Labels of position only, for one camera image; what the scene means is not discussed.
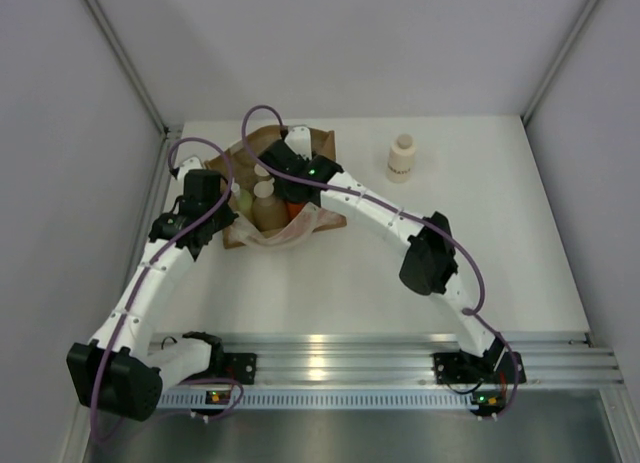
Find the grey-green pump bottle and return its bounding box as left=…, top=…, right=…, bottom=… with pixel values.
left=254, top=164, right=274, bottom=182

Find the burlap canvas tote bag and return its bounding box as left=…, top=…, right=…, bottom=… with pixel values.
left=204, top=141, right=347, bottom=250

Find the yellow-green squeeze bottle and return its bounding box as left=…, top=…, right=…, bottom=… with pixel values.
left=231, top=183, right=253, bottom=219

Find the right aluminium frame post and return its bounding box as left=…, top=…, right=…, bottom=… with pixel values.
left=520, top=0, right=604, bottom=127

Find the blue orange spray bottle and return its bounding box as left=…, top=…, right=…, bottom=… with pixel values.
left=285, top=201, right=306, bottom=220

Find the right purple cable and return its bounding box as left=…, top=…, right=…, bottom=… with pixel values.
left=241, top=104, right=524, bottom=424

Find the beige pump bottle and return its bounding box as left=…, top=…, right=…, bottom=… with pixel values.
left=252, top=181, right=289, bottom=232

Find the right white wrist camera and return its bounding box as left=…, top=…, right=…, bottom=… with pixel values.
left=283, top=125, right=313, bottom=160

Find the aluminium frame post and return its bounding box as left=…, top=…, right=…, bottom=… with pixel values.
left=520, top=0, right=604, bottom=127
left=69, top=0, right=169, bottom=134

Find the slotted cable duct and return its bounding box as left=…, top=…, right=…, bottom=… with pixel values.
left=158, top=388, right=498, bottom=410

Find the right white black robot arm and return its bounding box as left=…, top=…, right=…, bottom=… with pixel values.
left=258, top=140, right=526, bottom=385

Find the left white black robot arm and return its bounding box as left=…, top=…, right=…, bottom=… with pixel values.
left=66, top=169, right=237, bottom=421

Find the white round cap bottle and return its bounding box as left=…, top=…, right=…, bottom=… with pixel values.
left=386, top=134, right=416, bottom=183

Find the left aluminium frame post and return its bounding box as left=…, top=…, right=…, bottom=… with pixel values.
left=69, top=0, right=169, bottom=134

